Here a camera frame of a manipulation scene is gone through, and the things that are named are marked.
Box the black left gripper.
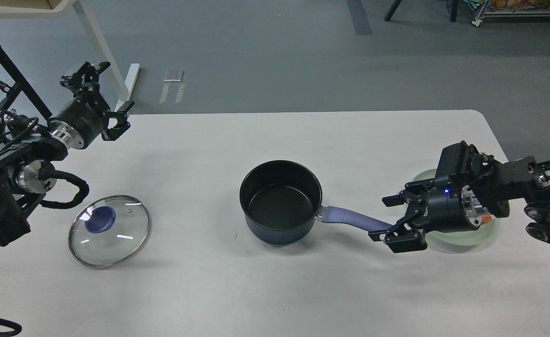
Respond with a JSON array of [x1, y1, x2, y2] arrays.
[[48, 61, 134, 149]]

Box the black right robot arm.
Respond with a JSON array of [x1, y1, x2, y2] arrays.
[[368, 149, 550, 253]]

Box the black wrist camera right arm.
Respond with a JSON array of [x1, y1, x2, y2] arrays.
[[434, 141, 479, 190]]

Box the white desk with leg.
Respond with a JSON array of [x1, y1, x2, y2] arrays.
[[0, 0, 141, 109]]

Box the pale green glass plate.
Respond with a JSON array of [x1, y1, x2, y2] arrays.
[[426, 186, 498, 247]]

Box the black furniture legs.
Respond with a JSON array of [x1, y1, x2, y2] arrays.
[[382, 0, 460, 22]]

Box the dark blue saucepan purple handle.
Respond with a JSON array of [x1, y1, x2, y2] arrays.
[[239, 160, 392, 246]]

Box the metal cart with wheels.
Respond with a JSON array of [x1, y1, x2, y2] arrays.
[[471, 0, 550, 27]]

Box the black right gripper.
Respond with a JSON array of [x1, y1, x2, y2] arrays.
[[367, 181, 486, 253]]

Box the glass pot lid purple knob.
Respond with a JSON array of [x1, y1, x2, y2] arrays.
[[67, 195, 151, 269]]

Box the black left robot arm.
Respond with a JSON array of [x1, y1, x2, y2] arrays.
[[0, 61, 134, 247]]

